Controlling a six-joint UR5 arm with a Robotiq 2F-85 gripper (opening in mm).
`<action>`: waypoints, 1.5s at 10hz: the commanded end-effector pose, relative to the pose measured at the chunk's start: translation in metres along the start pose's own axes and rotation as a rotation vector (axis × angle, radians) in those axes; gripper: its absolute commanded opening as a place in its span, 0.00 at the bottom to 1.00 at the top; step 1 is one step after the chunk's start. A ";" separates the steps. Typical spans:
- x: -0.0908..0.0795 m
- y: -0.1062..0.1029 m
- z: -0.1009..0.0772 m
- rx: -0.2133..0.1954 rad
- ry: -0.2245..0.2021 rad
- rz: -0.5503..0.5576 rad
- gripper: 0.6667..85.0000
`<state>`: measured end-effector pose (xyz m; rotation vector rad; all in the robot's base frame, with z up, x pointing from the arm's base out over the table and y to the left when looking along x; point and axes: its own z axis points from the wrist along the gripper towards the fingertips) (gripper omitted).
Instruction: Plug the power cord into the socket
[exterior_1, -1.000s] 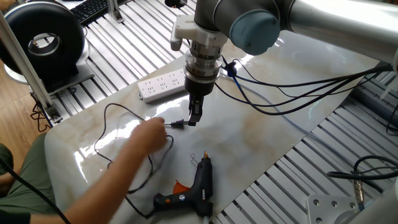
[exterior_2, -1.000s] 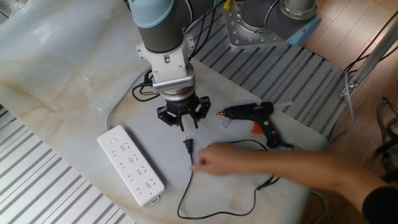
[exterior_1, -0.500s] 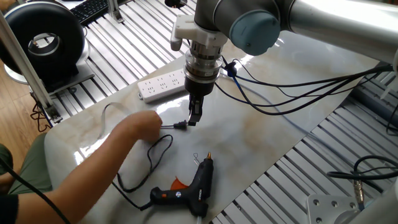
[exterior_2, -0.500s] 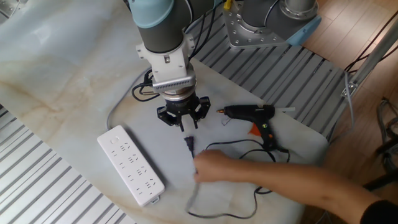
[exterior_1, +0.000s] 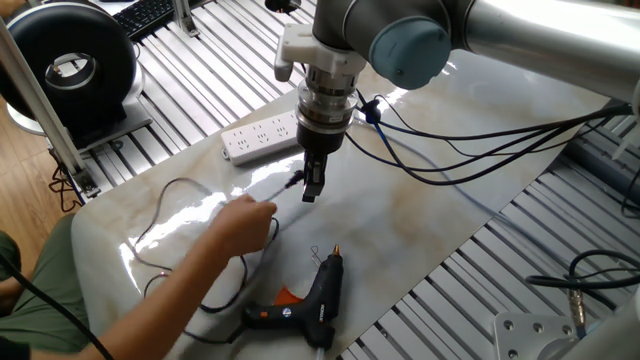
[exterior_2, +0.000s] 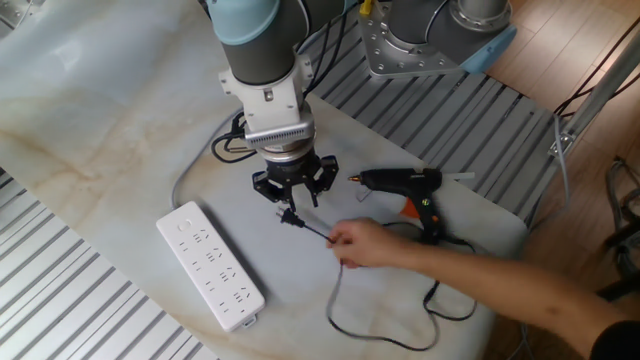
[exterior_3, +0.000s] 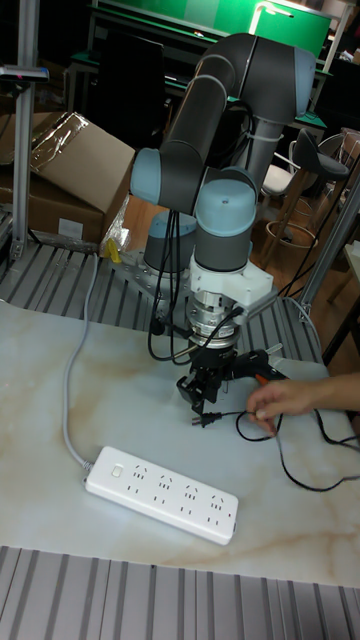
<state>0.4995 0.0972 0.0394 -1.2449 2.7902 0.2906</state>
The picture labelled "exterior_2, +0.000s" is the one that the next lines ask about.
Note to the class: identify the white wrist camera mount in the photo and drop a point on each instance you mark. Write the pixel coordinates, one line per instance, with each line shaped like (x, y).
(272, 107)

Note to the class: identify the yellow connector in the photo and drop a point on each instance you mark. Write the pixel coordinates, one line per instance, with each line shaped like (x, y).
(366, 7)

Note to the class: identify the aluminium frame beam with bracket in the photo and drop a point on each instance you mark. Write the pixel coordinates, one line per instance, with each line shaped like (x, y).
(600, 92)

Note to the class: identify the white marble pattern board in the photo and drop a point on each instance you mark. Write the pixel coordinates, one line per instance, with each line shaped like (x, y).
(125, 140)

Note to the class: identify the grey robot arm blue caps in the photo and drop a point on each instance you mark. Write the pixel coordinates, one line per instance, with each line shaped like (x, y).
(260, 50)

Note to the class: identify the white power strip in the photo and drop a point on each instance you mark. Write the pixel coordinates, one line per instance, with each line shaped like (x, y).
(210, 265)

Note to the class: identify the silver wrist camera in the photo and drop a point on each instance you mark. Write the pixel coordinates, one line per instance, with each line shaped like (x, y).
(280, 136)

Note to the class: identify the person's bare hand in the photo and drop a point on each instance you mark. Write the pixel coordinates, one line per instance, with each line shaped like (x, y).
(370, 245)

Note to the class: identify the black chair leg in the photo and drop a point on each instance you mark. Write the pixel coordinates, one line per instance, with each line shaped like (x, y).
(615, 290)

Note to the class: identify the black hot glue gun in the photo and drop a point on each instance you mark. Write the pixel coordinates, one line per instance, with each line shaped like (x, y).
(400, 179)

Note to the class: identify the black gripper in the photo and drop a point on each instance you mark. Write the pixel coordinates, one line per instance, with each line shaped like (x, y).
(292, 172)

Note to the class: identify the person's bare forearm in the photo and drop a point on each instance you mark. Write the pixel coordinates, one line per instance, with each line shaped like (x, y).
(500, 287)

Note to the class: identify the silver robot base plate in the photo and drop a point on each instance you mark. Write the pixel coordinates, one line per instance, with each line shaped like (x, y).
(380, 55)

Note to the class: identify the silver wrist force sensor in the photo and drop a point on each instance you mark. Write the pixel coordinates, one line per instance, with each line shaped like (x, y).
(285, 154)

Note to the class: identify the silver corner bracket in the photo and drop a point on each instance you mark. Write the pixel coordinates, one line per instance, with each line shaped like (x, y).
(15, 12)

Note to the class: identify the black shirt sleeve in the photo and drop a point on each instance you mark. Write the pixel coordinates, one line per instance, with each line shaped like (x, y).
(620, 345)

